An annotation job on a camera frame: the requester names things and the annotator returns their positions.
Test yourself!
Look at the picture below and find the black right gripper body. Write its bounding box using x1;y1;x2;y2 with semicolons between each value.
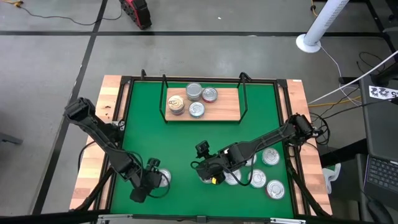
195;154;241;186

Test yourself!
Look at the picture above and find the white pole stand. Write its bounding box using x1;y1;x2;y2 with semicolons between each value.
295;0;351;54

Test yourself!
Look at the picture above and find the white printed label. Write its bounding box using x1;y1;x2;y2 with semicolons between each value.
368;85;398;101

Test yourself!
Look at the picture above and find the dark laptop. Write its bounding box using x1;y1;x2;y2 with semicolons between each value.
363;154;398;210

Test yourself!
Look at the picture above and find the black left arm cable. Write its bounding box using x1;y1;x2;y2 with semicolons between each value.
123;150;172;199

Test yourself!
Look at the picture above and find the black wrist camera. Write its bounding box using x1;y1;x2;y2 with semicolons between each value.
146;157;161;169
195;140;211;158

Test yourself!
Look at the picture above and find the thin white cable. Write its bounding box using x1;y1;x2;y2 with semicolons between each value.
319;45;361;106

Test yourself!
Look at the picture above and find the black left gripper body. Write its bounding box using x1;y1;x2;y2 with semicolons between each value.
129;169;156;203

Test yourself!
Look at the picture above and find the dark chair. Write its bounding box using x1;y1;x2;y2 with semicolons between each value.
366;198;396;224

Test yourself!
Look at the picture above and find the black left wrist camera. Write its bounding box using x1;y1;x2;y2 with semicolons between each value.
146;157;161;169

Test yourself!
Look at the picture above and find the wooden shelf black metal frame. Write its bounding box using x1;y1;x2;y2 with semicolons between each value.
158;71;249;124

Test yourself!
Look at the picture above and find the black base cable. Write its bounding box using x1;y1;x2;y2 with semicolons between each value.
76;136;105;175

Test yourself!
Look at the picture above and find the yellow cable plug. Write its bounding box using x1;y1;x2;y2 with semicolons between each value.
0;0;24;9

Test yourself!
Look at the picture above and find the black front rail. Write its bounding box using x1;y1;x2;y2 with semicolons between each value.
0;210;398;224

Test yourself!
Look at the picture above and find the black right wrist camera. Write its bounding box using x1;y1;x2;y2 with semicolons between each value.
195;140;211;158

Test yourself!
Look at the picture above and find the green table mat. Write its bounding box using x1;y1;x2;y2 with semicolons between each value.
110;80;295;218

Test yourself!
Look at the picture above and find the white tube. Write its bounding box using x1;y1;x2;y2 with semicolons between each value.
307;49;398;105

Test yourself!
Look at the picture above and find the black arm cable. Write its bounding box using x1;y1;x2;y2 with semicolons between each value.
229;141;261;187
123;150;172;199

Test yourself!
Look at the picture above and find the grey floor object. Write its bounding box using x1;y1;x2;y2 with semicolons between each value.
0;133;24;146

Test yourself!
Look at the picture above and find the yellow floor cable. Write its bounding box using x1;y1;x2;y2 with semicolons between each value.
307;95;363;108

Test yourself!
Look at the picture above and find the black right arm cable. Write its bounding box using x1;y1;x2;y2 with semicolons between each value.
229;141;261;187

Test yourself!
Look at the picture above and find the black metal table frame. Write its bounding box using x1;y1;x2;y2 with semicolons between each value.
68;68;333;218

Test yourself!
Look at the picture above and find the blue yellowfin tuna can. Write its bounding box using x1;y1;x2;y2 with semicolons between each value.
261;147;281;167
157;168;172;188
247;168;267;189
188;101;206;119

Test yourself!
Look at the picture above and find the black stand frame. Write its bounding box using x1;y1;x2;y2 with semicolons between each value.
363;0;398;54

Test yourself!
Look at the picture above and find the white cloth bag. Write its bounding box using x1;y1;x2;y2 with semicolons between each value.
322;162;342;194

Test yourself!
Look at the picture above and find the black cable bundle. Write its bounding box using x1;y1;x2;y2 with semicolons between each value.
309;111;332;147

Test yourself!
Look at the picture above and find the red black equipment case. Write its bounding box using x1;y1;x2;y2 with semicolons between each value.
118;0;153;31

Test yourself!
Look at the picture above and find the black floor cable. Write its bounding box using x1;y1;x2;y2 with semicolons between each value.
18;4;124;27

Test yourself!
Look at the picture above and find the white labelled can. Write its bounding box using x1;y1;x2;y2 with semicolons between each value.
185;82;203;98

